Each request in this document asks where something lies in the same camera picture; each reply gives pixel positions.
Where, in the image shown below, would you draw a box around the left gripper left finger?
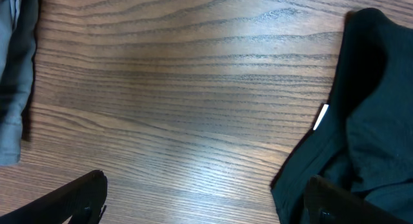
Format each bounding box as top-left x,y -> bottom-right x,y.
1,170 -> 108,224

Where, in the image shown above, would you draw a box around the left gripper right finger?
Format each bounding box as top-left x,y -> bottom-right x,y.
304,175 -> 407,224

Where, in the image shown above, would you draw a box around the black t-shirt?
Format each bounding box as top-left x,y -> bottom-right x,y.
271,8 -> 412,223

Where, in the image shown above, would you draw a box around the folded grey trousers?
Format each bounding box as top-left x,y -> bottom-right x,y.
1,0 -> 40,166

